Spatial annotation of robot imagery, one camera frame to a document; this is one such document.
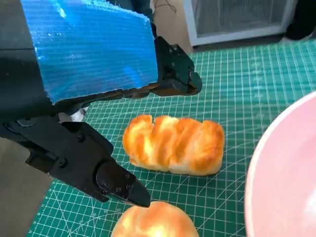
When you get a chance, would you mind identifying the white mesh-front cabinet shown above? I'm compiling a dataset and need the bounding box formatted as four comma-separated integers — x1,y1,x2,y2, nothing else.
182,0,298,48

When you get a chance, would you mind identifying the green cutting mat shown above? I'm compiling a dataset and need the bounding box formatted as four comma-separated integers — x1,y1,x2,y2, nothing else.
27,39,316,237

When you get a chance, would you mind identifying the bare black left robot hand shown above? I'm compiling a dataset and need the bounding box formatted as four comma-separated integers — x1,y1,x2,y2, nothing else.
0,0,203,208

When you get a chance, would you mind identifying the long braided toy bread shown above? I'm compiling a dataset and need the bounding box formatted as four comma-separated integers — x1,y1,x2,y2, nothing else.
122,114,225,176

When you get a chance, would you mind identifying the pink bowl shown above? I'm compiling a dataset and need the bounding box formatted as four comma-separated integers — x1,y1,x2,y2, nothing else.
244,90,316,237

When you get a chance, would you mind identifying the round toy bread bun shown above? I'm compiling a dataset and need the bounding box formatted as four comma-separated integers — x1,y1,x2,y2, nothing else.
110,201,200,237

